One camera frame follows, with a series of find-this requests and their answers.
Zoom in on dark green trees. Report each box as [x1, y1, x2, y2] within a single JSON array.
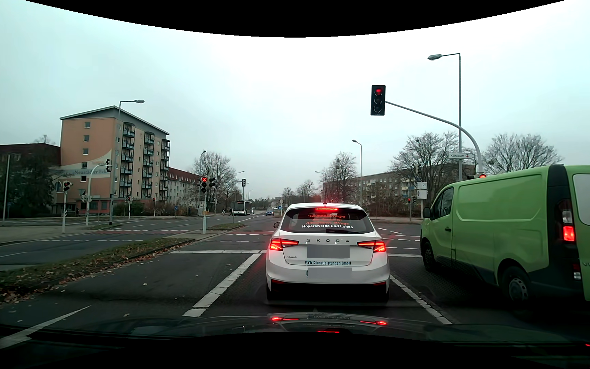
[[0, 154, 60, 218]]

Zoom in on grey pavement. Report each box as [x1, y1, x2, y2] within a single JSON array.
[[0, 218, 122, 248]]

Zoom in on long building with red roof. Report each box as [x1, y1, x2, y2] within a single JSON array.
[[166, 167, 205, 209]]

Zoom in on grey pole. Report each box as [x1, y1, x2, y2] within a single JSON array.
[[2, 153, 19, 222]]

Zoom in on traffic light on median pole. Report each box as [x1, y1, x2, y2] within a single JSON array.
[[200, 176, 216, 235]]

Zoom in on car's own bonnet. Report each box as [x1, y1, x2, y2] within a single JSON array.
[[0, 312, 590, 369]]

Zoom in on tall grey lamp post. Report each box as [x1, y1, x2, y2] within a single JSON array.
[[427, 53, 463, 182]]

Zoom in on green van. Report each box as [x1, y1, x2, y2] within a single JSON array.
[[420, 164, 590, 310]]

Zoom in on traffic light on grey pole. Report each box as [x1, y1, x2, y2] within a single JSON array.
[[61, 180, 73, 234]]

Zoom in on grey asphalt road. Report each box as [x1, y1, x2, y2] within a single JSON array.
[[0, 211, 590, 343]]

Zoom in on traffic light on mast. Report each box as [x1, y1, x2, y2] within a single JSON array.
[[234, 170, 248, 203]]

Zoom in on traffic light with signs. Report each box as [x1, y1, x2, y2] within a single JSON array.
[[415, 163, 428, 220]]

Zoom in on grey apartment building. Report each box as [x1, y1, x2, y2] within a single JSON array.
[[352, 171, 419, 206]]

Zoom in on grass median strip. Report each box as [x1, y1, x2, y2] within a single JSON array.
[[0, 237, 196, 307]]

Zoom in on white hatchback car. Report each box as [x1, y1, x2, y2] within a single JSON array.
[[265, 202, 391, 302]]

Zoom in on bare tree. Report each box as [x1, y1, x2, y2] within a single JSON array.
[[323, 152, 359, 204], [191, 152, 237, 212], [389, 131, 461, 206], [482, 133, 563, 175]]

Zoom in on orange multi-storey apartment building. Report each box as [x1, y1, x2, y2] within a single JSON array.
[[52, 106, 171, 216]]

